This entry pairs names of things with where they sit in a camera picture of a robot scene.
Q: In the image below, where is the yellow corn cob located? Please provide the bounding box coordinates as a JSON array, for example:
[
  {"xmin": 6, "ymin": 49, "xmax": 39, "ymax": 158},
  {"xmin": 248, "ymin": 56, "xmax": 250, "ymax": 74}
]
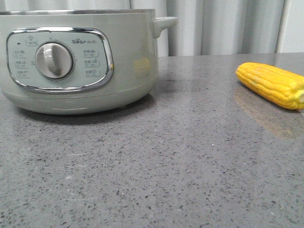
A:
[{"xmin": 236, "ymin": 62, "xmax": 304, "ymax": 110}]

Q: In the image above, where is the light green electric cooking pot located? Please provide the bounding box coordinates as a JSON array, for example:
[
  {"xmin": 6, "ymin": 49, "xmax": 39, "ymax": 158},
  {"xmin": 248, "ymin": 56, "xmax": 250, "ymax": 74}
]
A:
[{"xmin": 0, "ymin": 9, "xmax": 177, "ymax": 114}]

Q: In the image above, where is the grey round control knob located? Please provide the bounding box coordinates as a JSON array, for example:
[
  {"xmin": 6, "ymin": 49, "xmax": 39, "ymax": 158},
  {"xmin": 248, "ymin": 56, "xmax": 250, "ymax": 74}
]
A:
[{"xmin": 35, "ymin": 42, "xmax": 73, "ymax": 79}]

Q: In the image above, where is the white grey curtain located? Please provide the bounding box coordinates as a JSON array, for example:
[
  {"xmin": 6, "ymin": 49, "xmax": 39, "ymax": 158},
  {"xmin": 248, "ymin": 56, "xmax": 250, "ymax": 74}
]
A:
[{"xmin": 0, "ymin": 0, "xmax": 304, "ymax": 57}]

